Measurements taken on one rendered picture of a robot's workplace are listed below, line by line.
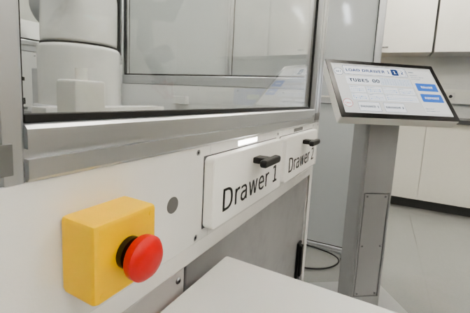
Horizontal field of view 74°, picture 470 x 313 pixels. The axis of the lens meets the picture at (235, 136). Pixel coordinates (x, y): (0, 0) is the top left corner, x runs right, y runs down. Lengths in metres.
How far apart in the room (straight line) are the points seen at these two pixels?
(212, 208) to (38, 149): 0.26
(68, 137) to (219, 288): 0.29
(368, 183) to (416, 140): 1.98
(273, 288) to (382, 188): 1.13
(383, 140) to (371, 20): 0.91
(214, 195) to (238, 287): 0.13
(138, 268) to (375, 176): 1.32
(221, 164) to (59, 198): 0.24
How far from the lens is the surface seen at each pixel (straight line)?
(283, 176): 0.75
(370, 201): 1.54
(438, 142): 3.47
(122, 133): 0.34
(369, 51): 2.14
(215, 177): 0.46
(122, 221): 0.30
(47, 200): 0.30
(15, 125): 0.28
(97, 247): 0.29
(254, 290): 0.47
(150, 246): 0.29
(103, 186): 0.33
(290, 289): 0.48
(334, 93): 1.33
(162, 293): 0.49
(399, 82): 1.54
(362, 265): 1.65
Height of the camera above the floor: 1.02
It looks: 8 degrees down
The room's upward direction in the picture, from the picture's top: 3 degrees clockwise
